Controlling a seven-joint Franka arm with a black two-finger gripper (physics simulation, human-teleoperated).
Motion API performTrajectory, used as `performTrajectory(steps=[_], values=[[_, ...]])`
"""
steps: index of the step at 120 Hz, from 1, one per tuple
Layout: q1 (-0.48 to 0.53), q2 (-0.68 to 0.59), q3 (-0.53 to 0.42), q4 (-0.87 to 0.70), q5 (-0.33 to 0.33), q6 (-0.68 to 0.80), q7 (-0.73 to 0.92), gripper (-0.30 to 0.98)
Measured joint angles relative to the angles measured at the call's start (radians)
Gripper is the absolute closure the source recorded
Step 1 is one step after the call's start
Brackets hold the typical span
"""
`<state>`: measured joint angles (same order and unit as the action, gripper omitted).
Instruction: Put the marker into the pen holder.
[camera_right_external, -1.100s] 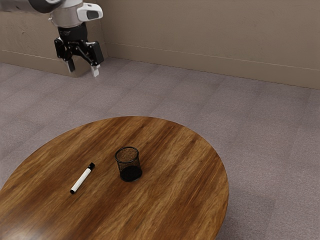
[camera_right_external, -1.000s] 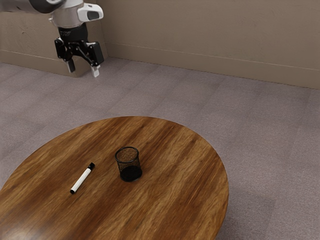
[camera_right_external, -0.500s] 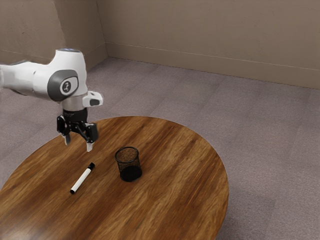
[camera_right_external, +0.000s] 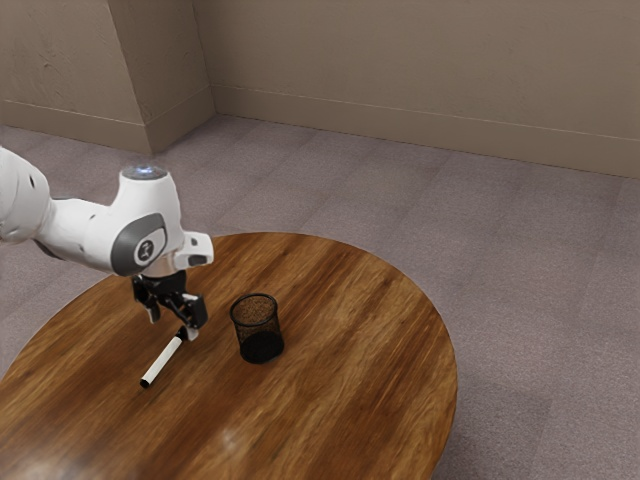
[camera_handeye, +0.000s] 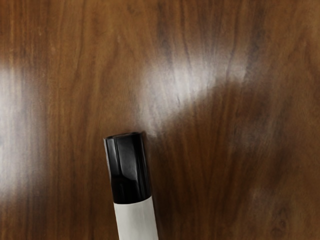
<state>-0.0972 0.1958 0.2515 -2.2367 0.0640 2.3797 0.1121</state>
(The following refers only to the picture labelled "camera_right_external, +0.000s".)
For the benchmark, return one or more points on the black mesh pen holder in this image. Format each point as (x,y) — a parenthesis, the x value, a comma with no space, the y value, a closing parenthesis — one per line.
(256,327)

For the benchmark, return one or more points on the white marker pen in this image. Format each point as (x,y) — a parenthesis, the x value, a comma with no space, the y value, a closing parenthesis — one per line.
(161,362)

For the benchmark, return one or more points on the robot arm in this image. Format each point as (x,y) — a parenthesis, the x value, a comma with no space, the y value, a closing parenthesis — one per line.
(135,215)

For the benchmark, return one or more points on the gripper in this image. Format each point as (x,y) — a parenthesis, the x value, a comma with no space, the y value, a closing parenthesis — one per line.
(161,288)

